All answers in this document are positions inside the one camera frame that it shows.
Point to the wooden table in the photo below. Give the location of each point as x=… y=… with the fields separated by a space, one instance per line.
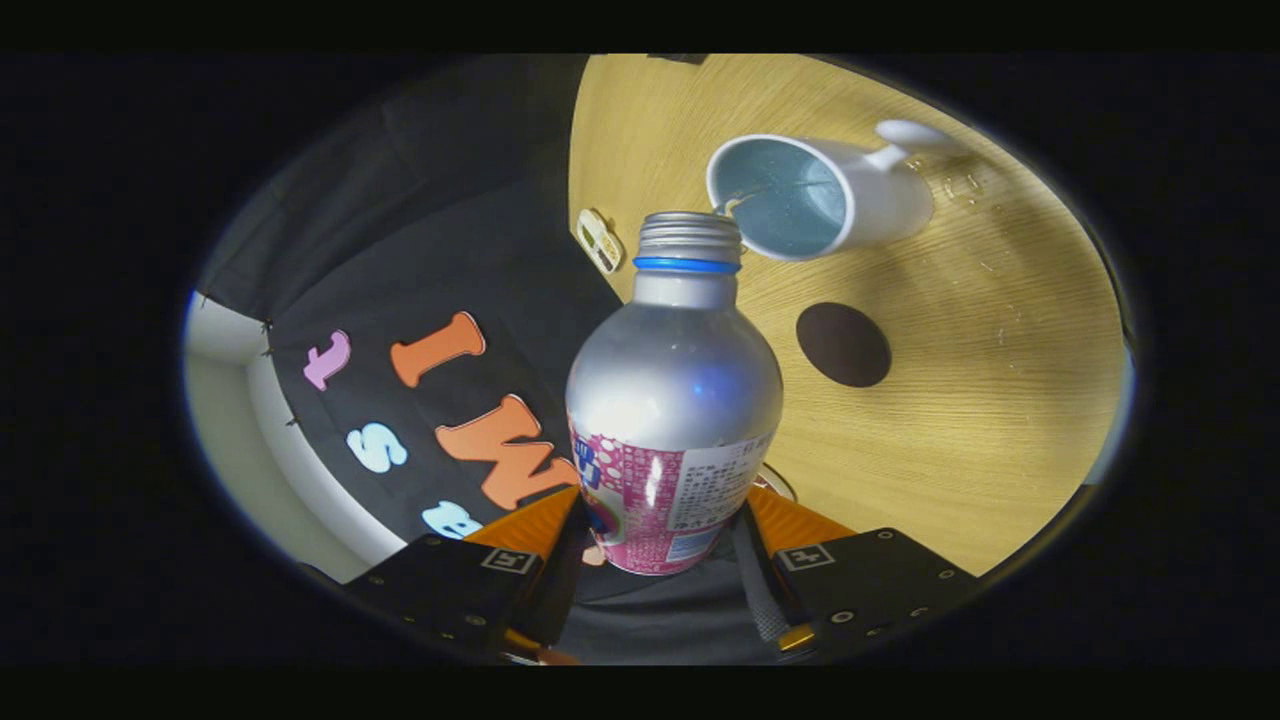
x=980 y=420

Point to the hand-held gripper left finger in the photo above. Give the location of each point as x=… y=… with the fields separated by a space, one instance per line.
x=460 y=585

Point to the dark brown round coaster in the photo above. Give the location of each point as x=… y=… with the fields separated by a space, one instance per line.
x=844 y=345

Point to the black backdrop cloth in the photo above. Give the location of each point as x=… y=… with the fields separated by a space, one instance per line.
x=450 y=200

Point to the small white tray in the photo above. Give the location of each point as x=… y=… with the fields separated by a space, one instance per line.
x=600 y=240

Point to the flat black block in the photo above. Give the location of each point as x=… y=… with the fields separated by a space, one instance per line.
x=677 y=57

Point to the white cup with blue inside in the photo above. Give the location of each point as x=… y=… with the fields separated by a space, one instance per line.
x=880 y=205

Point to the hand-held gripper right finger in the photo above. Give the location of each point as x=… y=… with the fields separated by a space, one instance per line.
x=880 y=585

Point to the silver bottle with pink label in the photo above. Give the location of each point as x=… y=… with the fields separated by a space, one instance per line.
x=672 y=375

